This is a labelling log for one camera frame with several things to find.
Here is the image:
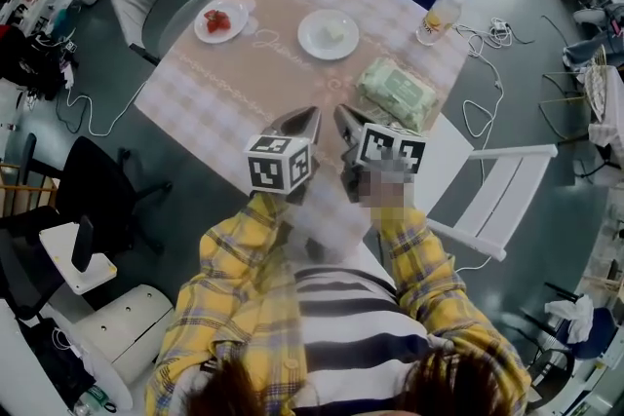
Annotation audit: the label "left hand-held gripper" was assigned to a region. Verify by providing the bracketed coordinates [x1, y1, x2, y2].
[243, 106, 324, 207]

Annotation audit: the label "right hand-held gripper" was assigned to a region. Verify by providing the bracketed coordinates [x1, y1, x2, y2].
[332, 105, 427, 207]

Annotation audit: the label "white plate of pale food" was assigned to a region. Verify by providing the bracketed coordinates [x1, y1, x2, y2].
[297, 9, 361, 60]

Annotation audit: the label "white plate of strawberries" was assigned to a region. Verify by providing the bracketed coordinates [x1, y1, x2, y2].
[193, 0, 251, 45]

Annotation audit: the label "person's right forearm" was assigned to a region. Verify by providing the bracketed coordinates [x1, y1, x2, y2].
[360, 165, 533, 408]

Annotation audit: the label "green wet wipes pack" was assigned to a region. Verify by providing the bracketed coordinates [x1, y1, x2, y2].
[354, 57, 441, 133]

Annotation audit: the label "pink checkered tablecloth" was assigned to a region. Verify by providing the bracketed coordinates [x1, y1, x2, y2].
[134, 0, 470, 254]

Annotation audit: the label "white table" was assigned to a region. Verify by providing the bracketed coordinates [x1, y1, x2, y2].
[134, 0, 475, 288]

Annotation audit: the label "red strawberries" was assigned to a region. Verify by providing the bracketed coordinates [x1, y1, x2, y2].
[204, 9, 232, 34]

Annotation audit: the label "clear bottle of yellow drink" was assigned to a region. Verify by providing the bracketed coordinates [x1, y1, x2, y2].
[415, 0, 465, 47]

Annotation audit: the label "white folding chair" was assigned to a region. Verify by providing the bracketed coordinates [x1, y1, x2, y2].
[423, 142, 560, 262]

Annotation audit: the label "white power strip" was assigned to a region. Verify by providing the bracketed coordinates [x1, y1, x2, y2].
[488, 17, 514, 48]

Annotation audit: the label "person's striped shirt torso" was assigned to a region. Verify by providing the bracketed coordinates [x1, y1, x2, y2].
[291, 265, 443, 410]

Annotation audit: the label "black office chair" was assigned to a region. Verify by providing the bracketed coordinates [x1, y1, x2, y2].
[0, 133, 175, 322]

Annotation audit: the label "white cylindrical stand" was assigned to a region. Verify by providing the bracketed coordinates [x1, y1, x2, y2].
[71, 284, 176, 381]

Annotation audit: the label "black bag pile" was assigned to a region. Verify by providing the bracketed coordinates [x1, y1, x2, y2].
[0, 24, 80, 102]

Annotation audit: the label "crumpled white cloth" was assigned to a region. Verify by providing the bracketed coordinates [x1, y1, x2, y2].
[544, 293, 596, 346]

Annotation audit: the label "blue chair with metal legs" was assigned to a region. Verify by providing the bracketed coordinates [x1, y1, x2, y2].
[524, 281, 621, 371]

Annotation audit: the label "green plastic bottle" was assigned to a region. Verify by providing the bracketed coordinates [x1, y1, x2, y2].
[74, 384, 117, 414]

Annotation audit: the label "white curved desk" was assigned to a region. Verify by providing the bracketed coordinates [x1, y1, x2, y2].
[0, 296, 135, 416]

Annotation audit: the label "white looped cable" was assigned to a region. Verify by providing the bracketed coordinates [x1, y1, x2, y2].
[451, 21, 507, 174]

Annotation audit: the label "long white cable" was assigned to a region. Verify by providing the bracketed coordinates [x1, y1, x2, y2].
[55, 80, 148, 138]

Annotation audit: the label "gold wire stand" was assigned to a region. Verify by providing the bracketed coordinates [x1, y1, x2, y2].
[537, 44, 616, 141]

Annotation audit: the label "white board with black post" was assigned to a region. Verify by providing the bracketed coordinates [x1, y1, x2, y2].
[37, 213, 119, 297]

